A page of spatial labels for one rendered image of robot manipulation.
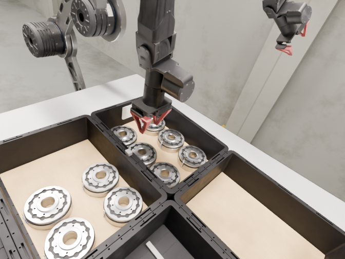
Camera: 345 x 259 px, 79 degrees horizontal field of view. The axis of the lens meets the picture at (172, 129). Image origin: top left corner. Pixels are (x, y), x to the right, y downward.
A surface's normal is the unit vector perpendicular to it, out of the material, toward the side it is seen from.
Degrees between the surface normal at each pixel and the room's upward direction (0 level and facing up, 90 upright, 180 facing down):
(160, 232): 0
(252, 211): 0
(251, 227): 0
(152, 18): 96
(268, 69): 90
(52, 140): 90
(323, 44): 90
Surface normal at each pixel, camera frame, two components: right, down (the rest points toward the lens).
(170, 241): 0.20, -0.75
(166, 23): 0.75, 0.59
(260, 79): -0.62, 0.39
